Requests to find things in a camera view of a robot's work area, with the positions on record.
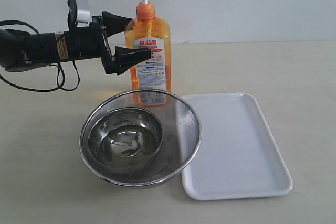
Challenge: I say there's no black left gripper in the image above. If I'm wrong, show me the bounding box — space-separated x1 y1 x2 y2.
64 11 151 75

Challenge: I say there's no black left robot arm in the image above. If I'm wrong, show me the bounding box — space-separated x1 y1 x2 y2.
1 11 151 75

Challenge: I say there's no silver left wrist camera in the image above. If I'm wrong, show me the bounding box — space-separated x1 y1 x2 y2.
67 0 90 30

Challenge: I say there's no steel mesh colander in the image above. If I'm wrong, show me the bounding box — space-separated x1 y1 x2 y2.
79 89 202 188

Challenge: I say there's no white plastic tray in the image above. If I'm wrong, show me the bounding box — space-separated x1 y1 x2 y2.
182 92 293 201

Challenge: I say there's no small stainless steel bowl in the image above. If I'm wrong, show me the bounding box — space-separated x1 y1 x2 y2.
88 107 163 173

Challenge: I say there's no orange pump soap bottle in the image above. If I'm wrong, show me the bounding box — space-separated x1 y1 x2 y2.
125 0 172 91

